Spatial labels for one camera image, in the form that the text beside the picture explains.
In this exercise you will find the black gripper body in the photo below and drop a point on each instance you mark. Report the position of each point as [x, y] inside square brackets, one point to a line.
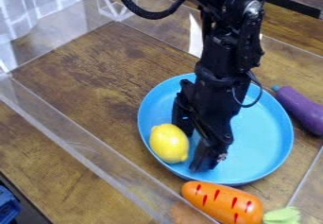
[213, 99]

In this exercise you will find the blue round tray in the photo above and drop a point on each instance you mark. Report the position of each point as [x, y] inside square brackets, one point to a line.
[263, 135]

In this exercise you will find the purple toy eggplant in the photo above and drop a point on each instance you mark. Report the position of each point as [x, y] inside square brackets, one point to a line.
[303, 109]

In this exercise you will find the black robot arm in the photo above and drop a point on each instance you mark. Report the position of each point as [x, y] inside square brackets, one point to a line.
[230, 24]

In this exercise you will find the clear acrylic enclosure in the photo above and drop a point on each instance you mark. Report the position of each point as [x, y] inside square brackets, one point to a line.
[120, 106]

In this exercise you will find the orange toy carrot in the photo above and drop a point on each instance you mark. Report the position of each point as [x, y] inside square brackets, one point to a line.
[230, 206]

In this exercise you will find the blue object at corner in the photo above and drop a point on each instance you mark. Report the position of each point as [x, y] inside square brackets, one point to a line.
[9, 206]

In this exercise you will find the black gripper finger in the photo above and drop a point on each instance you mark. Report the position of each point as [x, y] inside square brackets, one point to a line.
[180, 117]
[209, 153]

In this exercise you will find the yellow toy lemon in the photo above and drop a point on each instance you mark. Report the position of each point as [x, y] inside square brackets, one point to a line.
[169, 143]

